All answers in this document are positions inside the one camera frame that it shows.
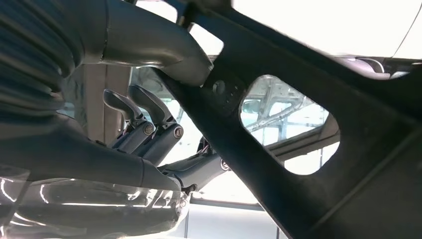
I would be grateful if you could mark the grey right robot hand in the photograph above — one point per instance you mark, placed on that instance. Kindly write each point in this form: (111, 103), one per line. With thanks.
(82, 158)

